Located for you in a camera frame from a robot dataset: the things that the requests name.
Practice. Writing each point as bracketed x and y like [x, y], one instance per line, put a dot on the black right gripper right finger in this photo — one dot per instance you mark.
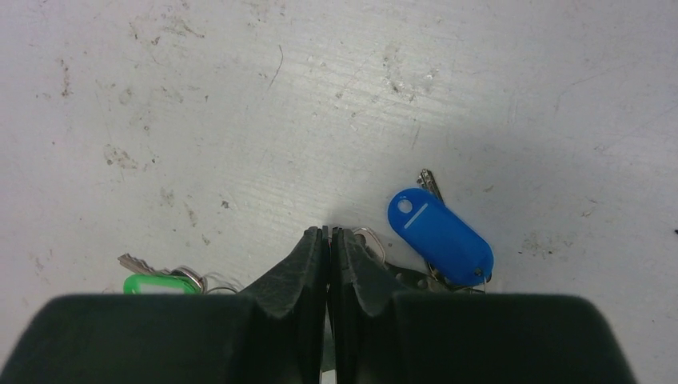
[386, 332]

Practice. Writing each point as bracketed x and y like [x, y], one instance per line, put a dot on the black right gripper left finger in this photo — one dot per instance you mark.
[270, 332]

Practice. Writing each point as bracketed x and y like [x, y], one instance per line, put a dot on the blue plastic key tag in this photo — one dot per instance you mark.
[440, 237]

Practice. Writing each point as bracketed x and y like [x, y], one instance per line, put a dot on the silver key with green tag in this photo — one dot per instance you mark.
[139, 266]

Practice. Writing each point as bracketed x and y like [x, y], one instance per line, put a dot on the silver key with blue tag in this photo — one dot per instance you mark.
[427, 181]

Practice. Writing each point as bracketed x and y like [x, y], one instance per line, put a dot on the large metal keyring organizer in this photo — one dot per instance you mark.
[371, 246]

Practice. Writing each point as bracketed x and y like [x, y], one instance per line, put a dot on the green plastic key tag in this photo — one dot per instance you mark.
[159, 284]

